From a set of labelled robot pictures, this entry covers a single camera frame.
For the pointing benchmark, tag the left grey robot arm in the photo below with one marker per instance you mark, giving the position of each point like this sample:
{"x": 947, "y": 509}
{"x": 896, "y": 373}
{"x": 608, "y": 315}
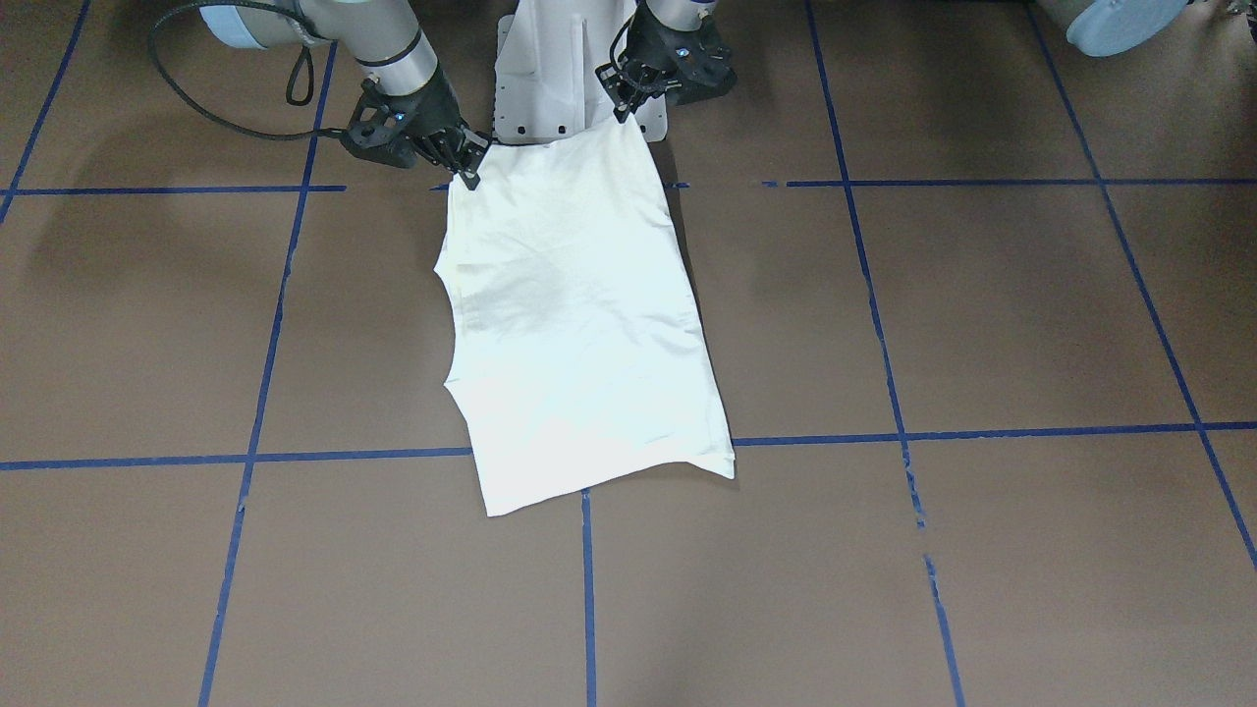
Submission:
{"x": 1096, "y": 28}

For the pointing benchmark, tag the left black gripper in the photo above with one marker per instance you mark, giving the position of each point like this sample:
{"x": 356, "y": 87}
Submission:
{"x": 652, "y": 51}

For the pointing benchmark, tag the cream long-sleeve shirt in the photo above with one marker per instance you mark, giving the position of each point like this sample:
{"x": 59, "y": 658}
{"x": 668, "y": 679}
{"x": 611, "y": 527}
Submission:
{"x": 579, "y": 353}

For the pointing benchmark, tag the white mounting column with base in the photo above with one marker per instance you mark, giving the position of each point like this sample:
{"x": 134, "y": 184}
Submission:
{"x": 548, "y": 53}

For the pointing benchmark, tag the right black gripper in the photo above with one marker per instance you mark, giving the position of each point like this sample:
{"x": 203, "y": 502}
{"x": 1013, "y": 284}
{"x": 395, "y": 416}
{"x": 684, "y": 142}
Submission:
{"x": 439, "y": 108}

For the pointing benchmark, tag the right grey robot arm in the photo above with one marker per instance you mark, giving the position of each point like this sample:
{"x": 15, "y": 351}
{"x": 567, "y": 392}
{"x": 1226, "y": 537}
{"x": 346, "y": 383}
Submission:
{"x": 384, "y": 37}

